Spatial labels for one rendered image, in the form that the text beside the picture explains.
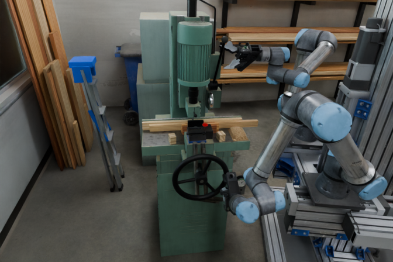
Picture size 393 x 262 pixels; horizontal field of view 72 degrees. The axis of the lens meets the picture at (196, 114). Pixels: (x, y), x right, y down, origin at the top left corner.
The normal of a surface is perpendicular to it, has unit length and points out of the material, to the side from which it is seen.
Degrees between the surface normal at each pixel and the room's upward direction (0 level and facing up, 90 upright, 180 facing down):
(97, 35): 90
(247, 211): 60
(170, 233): 90
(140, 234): 0
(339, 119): 84
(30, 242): 0
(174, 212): 90
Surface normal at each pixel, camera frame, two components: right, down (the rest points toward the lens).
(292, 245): 0.03, -0.89
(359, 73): -0.10, 0.44
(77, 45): 0.16, 0.45
